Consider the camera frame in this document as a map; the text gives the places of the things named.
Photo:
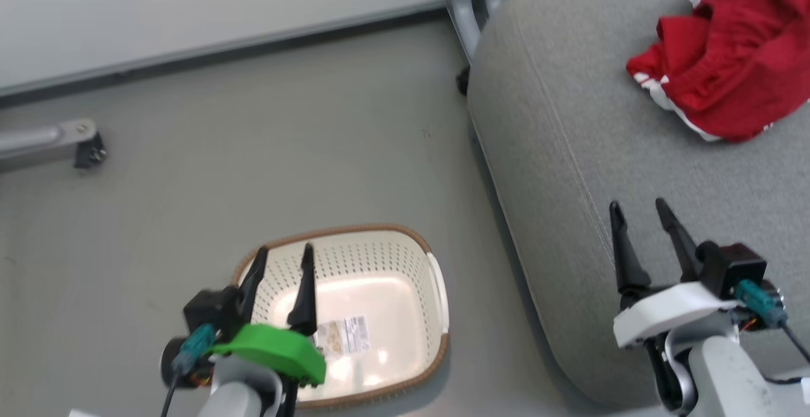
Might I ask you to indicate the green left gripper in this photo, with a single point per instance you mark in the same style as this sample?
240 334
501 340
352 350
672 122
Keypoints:
278 347

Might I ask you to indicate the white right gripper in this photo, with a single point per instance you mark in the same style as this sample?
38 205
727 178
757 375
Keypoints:
664 309

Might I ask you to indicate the red garment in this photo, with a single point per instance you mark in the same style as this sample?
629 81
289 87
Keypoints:
740 56

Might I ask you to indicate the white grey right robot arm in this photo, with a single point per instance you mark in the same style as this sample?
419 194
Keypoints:
728 373

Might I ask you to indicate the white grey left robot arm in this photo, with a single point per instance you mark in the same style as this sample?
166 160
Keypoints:
240 392

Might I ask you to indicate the grey fabric sofa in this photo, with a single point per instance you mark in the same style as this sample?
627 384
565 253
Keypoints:
569 151

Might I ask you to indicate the white paper label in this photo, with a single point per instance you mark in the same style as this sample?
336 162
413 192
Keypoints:
343 336

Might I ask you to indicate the cream perforated laundry basket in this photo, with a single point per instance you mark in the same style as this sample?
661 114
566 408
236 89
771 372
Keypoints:
392 265

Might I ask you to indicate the black caster wheel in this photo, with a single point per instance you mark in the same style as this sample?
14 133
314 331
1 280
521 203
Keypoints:
464 81
92 151

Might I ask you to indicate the grey metal partition foot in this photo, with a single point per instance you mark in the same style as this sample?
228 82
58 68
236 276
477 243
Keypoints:
38 142

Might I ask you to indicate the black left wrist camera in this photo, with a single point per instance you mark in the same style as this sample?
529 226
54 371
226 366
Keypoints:
212 309

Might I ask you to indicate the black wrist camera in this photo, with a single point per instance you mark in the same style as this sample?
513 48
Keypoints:
212 309
734 268

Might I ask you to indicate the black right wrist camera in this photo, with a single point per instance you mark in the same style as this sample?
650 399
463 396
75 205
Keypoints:
734 268

